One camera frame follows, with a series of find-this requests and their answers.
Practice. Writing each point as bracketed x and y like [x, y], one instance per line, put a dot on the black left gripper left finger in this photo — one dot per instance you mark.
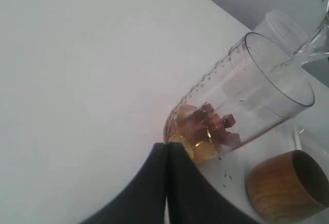
[143, 200]

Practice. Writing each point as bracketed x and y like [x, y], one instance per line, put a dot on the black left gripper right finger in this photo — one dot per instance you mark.
[191, 199]

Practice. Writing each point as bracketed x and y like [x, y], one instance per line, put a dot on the clear dome shaker lid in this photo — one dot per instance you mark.
[310, 143]

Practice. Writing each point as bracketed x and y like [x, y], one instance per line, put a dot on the brown wooden cup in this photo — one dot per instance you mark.
[288, 188]

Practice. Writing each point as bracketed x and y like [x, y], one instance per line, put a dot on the clear plastic shaker cup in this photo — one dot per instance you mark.
[258, 83]

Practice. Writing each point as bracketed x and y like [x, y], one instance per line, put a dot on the translucent plastic container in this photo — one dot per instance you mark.
[282, 30]

